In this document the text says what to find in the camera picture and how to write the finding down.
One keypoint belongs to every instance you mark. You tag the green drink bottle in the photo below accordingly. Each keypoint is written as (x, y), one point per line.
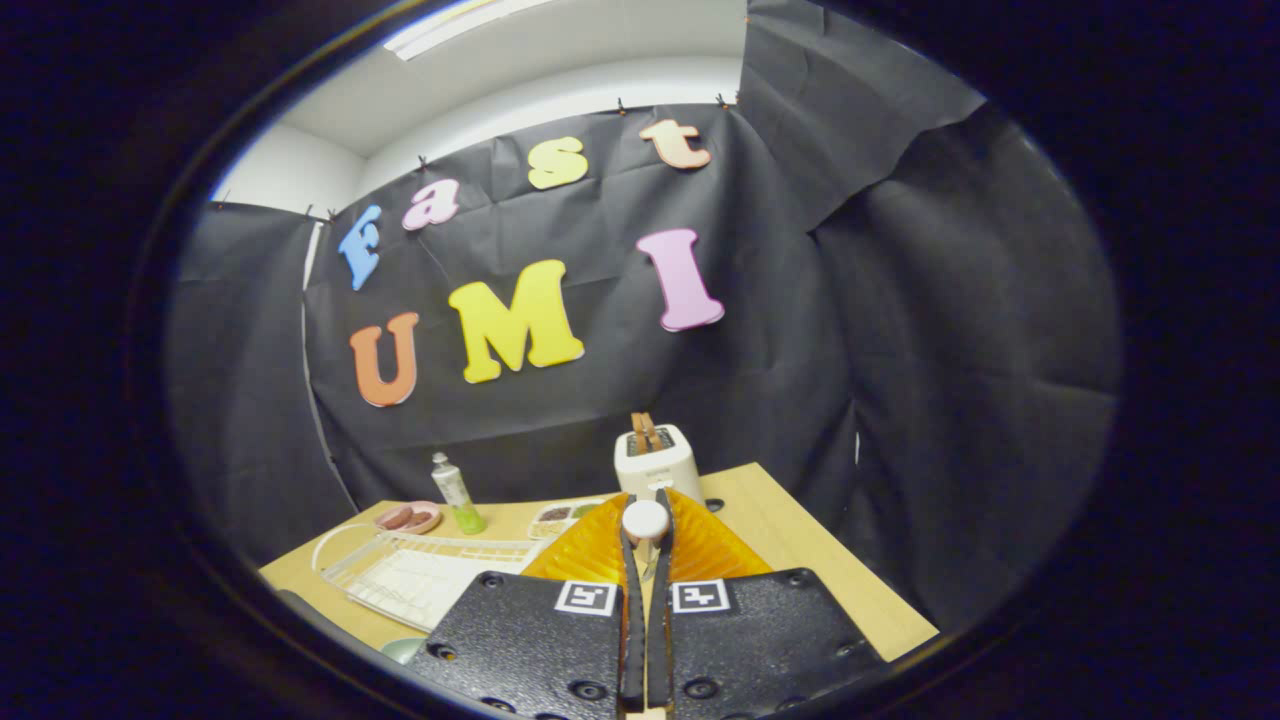
(455, 495)

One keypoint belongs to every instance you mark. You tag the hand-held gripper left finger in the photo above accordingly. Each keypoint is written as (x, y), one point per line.
(632, 640)

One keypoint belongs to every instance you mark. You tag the cream toaster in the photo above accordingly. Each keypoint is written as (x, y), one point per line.
(655, 468)

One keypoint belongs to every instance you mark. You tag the pale green plate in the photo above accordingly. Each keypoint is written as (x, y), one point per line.
(405, 651)

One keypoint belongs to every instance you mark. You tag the white compartment snack tray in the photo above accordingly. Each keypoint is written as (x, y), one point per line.
(560, 515)

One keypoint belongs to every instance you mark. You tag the brown food piece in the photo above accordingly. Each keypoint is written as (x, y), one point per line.
(394, 517)
(420, 520)

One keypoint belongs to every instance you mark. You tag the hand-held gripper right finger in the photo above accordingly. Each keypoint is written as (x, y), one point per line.
(660, 650)

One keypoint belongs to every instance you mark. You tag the brown bread slice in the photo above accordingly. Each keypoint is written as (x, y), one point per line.
(645, 432)

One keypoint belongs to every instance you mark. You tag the small pink plate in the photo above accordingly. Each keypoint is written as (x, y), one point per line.
(430, 527)

